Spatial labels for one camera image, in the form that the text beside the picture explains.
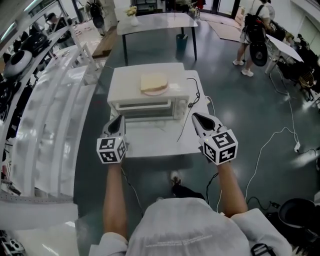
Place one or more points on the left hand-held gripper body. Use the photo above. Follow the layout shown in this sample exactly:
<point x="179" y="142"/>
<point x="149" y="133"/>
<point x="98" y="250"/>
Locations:
<point x="111" y="150"/>

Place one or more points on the person's left shoe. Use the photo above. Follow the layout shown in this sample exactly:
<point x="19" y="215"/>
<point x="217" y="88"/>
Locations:
<point x="159" y="199"/>

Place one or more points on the small white table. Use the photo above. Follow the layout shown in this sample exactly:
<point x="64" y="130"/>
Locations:
<point x="155" y="145"/>

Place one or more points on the white oven door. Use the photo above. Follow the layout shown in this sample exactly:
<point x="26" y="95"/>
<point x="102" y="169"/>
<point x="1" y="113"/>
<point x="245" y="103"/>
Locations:
<point x="145" y="106"/>

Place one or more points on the person's black trouser leg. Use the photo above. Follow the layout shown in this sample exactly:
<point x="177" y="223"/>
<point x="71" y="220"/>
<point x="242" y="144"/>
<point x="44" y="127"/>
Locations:
<point x="186" y="192"/>

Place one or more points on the small white card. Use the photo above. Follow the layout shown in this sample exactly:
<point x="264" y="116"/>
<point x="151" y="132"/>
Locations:
<point x="174" y="86"/>

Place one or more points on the pink plate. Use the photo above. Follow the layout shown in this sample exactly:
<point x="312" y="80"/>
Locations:
<point x="155" y="93"/>

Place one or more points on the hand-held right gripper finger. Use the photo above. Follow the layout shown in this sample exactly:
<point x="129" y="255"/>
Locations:
<point x="200" y="130"/>
<point x="212" y="123"/>

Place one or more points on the person's left forearm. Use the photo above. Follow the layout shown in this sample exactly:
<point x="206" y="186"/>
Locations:
<point x="115" y="200"/>

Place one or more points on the white oven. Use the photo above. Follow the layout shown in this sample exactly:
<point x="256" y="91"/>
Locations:
<point x="125" y="80"/>

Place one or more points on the white power strip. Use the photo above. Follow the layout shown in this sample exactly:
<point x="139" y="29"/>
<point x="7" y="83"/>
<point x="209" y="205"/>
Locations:
<point x="297" y="147"/>

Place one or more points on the flat cardboard sheet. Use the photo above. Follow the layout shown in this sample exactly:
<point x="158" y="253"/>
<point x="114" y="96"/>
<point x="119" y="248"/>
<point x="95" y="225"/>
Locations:
<point x="225" y="28"/>

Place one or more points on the white table with black legs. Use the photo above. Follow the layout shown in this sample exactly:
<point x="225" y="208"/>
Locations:
<point x="160" y="22"/>

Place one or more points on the brown wooden platform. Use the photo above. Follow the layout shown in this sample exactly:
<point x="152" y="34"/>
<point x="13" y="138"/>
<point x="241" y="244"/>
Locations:
<point x="105" y="42"/>

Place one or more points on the teal waste bin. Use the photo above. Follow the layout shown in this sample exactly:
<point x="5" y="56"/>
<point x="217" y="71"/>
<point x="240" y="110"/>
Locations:
<point x="181" y="42"/>

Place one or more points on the white desk with thin legs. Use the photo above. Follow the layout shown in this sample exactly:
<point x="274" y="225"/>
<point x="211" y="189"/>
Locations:
<point x="285" y="45"/>

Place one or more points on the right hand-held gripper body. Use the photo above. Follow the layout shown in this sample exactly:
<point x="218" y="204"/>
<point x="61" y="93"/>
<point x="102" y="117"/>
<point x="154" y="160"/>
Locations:
<point x="220" y="148"/>

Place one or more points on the black round floor device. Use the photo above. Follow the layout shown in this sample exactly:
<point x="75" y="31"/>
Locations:
<point x="297" y="212"/>

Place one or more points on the cardboard box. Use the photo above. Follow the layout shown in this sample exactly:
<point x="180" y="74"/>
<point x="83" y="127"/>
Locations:
<point x="238" y="15"/>

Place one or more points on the person's right shoe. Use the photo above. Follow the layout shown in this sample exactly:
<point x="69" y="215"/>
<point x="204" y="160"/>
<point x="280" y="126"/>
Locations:
<point x="175" y="177"/>

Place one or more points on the black round shelf device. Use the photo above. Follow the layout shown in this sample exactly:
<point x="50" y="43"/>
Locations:
<point x="37" y="43"/>

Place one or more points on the black office chair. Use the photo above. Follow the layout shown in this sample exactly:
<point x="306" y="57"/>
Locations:
<point x="295" y="72"/>

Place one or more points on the bread slice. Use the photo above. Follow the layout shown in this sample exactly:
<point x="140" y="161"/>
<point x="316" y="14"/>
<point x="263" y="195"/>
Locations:
<point x="153" y="81"/>

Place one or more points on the white round device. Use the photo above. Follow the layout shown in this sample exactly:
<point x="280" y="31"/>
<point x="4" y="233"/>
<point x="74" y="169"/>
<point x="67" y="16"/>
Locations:
<point x="17" y="62"/>

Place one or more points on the person's light grey t-shirt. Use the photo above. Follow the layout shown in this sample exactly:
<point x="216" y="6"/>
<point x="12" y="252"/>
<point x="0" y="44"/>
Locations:
<point x="190" y="225"/>

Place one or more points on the white metal shelf rack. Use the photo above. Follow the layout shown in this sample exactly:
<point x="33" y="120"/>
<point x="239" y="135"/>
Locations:
<point x="50" y="112"/>

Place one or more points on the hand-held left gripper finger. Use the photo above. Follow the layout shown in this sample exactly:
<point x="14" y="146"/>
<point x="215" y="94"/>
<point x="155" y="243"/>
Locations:
<point x="108" y="128"/>
<point x="122" y="130"/>

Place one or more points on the person's right forearm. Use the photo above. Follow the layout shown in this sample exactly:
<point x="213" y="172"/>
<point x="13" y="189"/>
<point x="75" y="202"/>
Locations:
<point x="231" y="192"/>

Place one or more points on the person's shoe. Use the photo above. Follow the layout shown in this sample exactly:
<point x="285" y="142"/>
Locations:
<point x="175" y="177"/>
<point x="159" y="199"/>

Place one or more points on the white vase with flowers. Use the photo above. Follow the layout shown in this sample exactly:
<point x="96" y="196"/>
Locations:
<point x="134" y="20"/>

